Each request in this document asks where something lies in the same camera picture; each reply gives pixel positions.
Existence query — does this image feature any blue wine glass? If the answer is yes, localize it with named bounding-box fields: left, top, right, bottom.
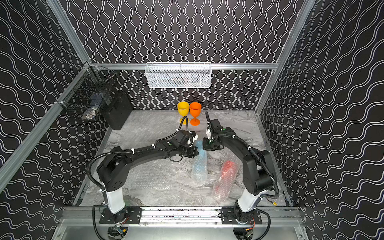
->
left=191, top=141, right=208, bottom=186

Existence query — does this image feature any yellow wine glass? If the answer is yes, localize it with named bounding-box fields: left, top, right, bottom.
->
left=177, top=101, right=190, bottom=122

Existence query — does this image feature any orange wine glass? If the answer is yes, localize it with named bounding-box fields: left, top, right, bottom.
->
left=190, top=102, right=202, bottom=126

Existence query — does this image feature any wrapped red wine glass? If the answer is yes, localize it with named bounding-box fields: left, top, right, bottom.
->
left=212, top=152, right=241, bottom=203

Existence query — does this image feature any black box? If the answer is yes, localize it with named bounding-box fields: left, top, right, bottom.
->
left=102, top=91, right=134, bottom=130

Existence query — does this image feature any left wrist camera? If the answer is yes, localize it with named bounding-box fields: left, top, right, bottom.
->
left=171, top=130, right=198, bottom=147

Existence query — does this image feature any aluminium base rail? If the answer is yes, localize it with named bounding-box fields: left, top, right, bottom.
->
left=61, top=207, right=302, bottom=228

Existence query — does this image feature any black wire basket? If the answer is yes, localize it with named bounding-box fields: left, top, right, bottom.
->
left=56, top=62, right=118, bottom=121

